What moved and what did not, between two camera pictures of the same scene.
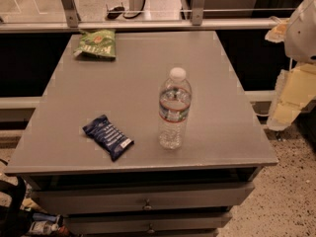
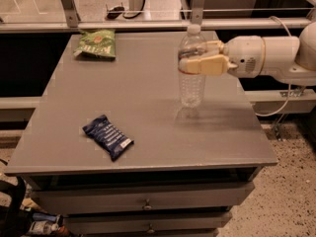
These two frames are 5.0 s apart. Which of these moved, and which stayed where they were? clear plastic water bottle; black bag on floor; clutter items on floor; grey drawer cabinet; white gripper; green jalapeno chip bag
Moved: white gripper; clear plastic water bottle
Stayed: green jalapeno chip bag; grey drawer cabinet; clutter items on floor; black bag on floor
